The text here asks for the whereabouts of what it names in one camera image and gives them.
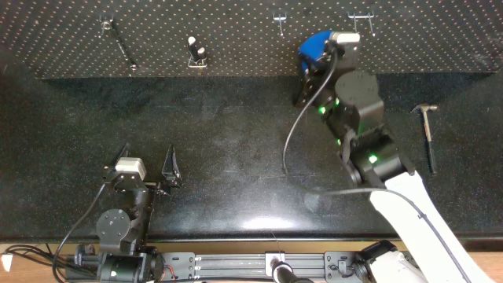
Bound black cable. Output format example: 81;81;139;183
51;182;108;283
281;42;424;221

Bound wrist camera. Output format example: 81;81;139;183
329;31;362;46
115;156;148;182

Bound roll of blue tape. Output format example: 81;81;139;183
297;30;335;75

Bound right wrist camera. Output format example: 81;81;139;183
329;31;362;46

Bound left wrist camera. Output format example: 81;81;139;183
115;156;148;182

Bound black pegboard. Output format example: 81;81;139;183
0;0;503;79

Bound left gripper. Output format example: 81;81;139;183
102;142;183;197

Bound pliers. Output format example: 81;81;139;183
187;35;208;75

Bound hammer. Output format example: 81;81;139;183
409;103;439;175

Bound wrench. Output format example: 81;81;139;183
101;17;140;72

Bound mounting rail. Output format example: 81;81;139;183
62;242;369;283

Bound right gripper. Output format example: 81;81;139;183
294;41;363;108

